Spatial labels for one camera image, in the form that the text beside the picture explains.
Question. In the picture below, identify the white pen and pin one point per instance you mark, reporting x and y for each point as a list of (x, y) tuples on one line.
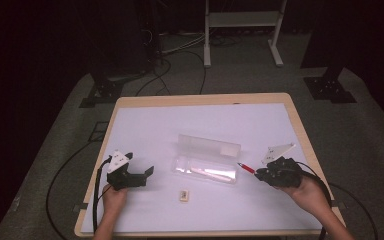
[(210, 173)]

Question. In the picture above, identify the clear plastic pencil case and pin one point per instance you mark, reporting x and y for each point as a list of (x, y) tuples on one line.
[(206, 150)]

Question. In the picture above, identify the wooden table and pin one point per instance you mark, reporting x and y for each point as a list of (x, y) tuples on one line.
[(200, 98)]

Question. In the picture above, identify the person's left hand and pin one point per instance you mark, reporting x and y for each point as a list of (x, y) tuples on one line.
[(114, 201)]

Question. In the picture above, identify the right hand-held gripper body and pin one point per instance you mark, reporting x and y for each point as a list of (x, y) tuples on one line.
[(285, 173)]

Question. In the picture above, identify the black stand base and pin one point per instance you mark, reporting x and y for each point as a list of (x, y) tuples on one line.
[(105, 91), (328, 88)]

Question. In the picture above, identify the red pen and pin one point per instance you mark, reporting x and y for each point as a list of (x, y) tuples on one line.
[(246, 168)]

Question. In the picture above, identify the person's right hand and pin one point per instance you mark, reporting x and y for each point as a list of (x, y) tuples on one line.
[(310, 196)]

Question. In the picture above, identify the white table mat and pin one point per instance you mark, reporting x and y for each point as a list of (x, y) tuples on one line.
[(166, 126)]

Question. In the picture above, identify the small beige eraser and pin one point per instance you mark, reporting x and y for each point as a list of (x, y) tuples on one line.
[(184, 195)]

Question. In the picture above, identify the white metal stand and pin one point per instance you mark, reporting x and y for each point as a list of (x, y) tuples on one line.
[(243, 19)]

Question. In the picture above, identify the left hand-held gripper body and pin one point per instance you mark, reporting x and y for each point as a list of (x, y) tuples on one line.
[(118, 178)]

